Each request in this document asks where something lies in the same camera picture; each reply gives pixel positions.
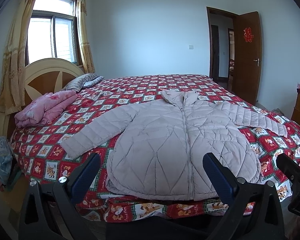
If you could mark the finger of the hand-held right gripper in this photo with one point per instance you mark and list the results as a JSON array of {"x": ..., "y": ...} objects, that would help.
[{"x": 290, "y": 166}]

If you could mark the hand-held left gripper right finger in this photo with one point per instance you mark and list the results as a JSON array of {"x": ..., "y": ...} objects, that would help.
[{"x": 218, "y": 177}]

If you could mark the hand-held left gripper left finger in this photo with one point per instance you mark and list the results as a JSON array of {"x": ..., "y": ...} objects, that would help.
[{"x": 84, "y": 177}]

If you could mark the pale quilted puffer jacket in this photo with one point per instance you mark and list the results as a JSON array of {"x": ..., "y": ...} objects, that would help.
[{"x": 152, "y": 142}]

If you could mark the grey fuzzy bundle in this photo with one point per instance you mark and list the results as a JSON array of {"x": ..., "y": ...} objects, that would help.
[{"x": 277, "y": 111}]

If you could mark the pink folded quilt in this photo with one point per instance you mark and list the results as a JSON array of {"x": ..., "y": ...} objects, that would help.
[{"x": 47, "y": 105}]

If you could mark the blue cloth pile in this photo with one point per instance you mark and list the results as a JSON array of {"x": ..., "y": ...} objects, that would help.
[{"x": 1, "y": 157}]

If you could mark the brown wooden door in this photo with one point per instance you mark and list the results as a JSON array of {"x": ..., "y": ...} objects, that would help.
[{"x": 247, "y": 75}]

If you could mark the striped pillow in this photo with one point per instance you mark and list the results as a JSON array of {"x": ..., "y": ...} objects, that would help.
[{"x": 77, "y": 82}]

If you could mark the grey patterned pillow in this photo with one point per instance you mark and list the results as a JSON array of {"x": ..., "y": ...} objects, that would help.
[{"x": 93, "y": 81}]

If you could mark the red printed bed blanket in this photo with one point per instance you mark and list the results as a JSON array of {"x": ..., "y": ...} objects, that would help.
[{"x": 140, "y": 90}]

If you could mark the wooden cream headboard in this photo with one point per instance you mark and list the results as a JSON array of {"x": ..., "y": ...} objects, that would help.
[{"x": 40, "y": 80}]

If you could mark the dark hallway door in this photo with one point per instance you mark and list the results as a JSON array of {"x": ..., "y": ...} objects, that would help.
[{"x": 215, "y": 52}]

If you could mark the red paper door decoration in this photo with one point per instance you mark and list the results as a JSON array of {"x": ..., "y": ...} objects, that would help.
[{"x": 248, "y": 34}]

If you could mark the narrow yellow lace curtain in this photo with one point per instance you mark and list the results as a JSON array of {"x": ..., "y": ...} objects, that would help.
[{"x": 85, "y": 42}]

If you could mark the wide yellow lace curtain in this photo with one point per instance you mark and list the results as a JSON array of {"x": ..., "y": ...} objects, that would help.
[{"x": 15, "y": 55}]

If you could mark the sliding glass window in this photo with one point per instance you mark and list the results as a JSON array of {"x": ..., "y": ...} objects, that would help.
[{"x": 52, "y": 30}]

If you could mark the white light switch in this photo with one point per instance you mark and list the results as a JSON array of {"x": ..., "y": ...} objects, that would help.
[{"x": 190, "y": 46}]

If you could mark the brown door frame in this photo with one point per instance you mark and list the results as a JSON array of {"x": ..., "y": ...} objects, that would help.
[{"x": 208, "y": 42}]

